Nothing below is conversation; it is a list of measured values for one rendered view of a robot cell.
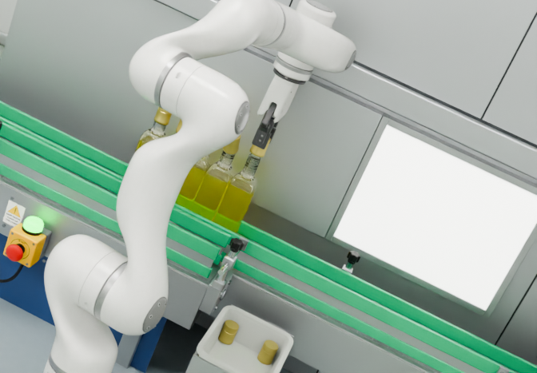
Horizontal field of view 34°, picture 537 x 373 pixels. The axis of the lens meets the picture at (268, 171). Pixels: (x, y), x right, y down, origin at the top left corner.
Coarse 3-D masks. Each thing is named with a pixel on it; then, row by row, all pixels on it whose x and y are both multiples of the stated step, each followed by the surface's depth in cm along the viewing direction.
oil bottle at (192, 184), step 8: (200, 160) 201; (208, 160) 202; (192, 168) 201; (200, 168) 201; (208, 168) 203; (192, 176) 202; (200, 176) 202; (184, 184) 203; (192, 184) 203; (200, 184) 203; (184, 192) 204; (192, 192) 203; (176, 200) 205; (184, 200) 205; (192, 200) 204
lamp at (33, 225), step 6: (30, 216) 198; (36, 216) 199; (24, 222) 197; (30, 222) 196; (36, 222) 196; (42, 222) 198; (24, 228) 196; (30, 228) 196; (36, 228) 196; (42, 228) 198; (30, 234) 196; (36, 234) 197
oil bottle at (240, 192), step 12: (240, 180) 200; (252, 180) 201; (228, 192) 201; (240, 192) 200; (252, 192) 201; (228, 204) 202; (240, 204) 201; (216, 216) 204; (228, 216) 203; (240, 216) 203; (228, 228) 204
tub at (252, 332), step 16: (224, 320) 198; (240, 320) 199; (256, 320) 198; (208, 336) 185; (240, 336) 200; (256, 336) 199; (272, 336) 198; (288, 336) 197; (208, 352) 192; (224, 352) 195; (240, 352) 197; (256, 352) 199; (288, 352) 192; (224, 368) 179; (240, 368) 192; (256, 368) 194; (272, 368) 193
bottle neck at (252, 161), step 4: (252, 156) 201; (256, 156) 201; (248, 160) 200; (252, 160) 199; (256, 160) 199; (260, 160) 199; (248, 164) 199; (252, 164) 199; (256, 164) 199; (244, 168) 201; (248, 168) 200; (252, 168) 200; (256, 168) 200; (244, 172) 200; (248, 172) 200; (252, 172) 200; (248, 176) 200; (252, 176) 201
